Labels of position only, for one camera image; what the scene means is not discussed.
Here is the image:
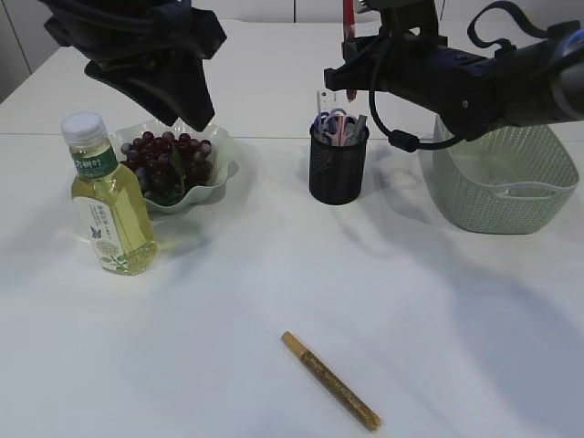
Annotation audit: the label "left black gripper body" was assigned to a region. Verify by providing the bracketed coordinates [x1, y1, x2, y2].
[44, 1, 226, 78]

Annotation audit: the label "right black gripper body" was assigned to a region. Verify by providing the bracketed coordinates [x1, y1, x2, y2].
[324, 36, 506, 141]

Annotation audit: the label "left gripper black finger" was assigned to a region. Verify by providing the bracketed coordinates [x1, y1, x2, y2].
[85, 49, 214, 131]

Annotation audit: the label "purple artificial grape bunch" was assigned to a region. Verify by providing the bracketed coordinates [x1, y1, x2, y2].
[120, 130, 214, 206]

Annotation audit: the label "silver glitter pen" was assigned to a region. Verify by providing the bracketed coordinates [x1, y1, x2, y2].
[351, 115, 367, 143]

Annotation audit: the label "red glitter pen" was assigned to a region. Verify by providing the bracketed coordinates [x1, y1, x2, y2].
[341, 0, 358, 102]

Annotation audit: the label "pink purple scissors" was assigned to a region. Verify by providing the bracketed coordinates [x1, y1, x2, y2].
[328, 108, 357, 146]

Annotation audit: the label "clear plastic ruler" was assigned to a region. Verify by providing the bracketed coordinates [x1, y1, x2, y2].
[316, 89, 338, 117]

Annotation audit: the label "yellow tea bottle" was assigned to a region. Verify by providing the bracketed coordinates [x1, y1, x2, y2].
[61, 112, 158, 276]

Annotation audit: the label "blue scissors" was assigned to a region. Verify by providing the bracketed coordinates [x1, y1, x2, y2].
[312, 111, 331, 145]

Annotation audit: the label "gold glitter pen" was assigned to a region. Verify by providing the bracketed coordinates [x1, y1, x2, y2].
[281, 331, 381, 432]

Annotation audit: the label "clear plastic sheet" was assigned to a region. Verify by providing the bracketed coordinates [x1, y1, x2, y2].
[455, 156, 556, 198]

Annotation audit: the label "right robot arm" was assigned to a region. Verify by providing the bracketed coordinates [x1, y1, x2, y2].
[324, 23, 583, 151]

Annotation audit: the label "green translucent wavy plate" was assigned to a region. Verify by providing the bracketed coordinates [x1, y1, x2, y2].
[109, 120, 236, 214]

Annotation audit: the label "green plastic basket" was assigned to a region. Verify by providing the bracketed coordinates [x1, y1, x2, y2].
[433, 126, 579, 235]

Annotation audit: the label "black mesh pen holder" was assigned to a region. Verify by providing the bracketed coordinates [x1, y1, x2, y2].
[308, 127, 370, 205]

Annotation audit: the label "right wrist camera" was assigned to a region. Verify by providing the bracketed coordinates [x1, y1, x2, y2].
[353, 0, 447, 46]

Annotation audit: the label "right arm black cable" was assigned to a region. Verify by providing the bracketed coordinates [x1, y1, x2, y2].
[465, 0, 580, 51]

